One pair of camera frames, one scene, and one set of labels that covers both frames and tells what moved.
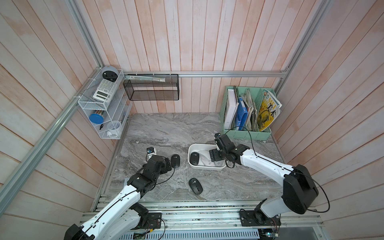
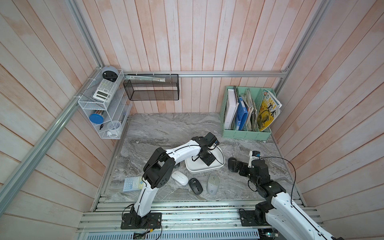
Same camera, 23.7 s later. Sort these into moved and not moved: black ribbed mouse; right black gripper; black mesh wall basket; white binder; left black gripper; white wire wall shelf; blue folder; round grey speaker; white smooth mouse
Moved: left black gripper; white smooth mouse; right black gripper
Not moved: white wire wall shelf; white binder; round grey speaker; black ribbed mouse; blue folder; black mesh wall basket
